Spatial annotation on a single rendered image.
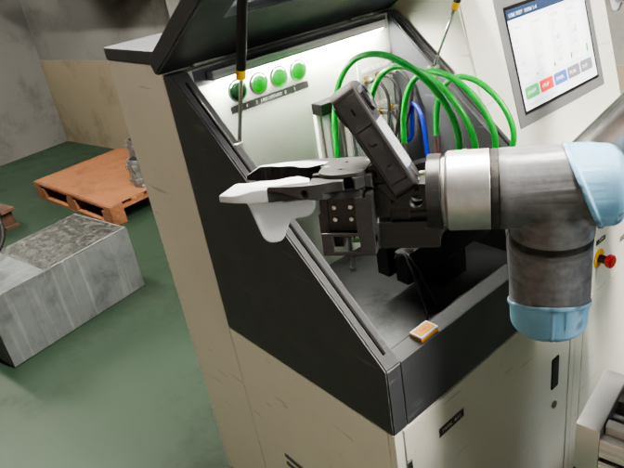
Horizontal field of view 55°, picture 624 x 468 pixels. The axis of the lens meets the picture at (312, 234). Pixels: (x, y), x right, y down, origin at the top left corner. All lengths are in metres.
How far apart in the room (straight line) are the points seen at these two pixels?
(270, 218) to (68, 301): 2.82
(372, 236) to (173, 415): 2.13
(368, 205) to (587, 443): 0.56
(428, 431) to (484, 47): 0.95
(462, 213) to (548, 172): 0.08
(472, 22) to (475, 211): 1.12
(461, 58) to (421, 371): 0.82
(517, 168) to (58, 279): 2.92
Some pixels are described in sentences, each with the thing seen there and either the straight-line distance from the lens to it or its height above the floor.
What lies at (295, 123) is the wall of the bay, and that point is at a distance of 1.51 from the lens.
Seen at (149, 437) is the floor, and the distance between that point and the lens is 2.57.
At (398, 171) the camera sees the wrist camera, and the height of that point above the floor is 1.47.
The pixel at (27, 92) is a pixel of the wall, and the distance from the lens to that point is 7.13.
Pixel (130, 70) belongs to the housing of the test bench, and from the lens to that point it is 1.48.
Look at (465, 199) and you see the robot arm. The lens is 0.54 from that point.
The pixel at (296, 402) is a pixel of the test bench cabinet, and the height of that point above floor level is 0.68.
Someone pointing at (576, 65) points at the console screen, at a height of 1.20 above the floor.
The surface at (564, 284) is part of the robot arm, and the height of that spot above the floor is 1.35.
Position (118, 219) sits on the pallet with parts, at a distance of 4.52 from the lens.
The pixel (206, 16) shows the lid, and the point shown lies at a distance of 1.16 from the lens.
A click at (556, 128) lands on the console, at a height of 1.06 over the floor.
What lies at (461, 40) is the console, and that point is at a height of 1.37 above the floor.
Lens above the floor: 1.67
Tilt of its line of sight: 27 degrees down
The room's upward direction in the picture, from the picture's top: 10 degrees counter-clockwise
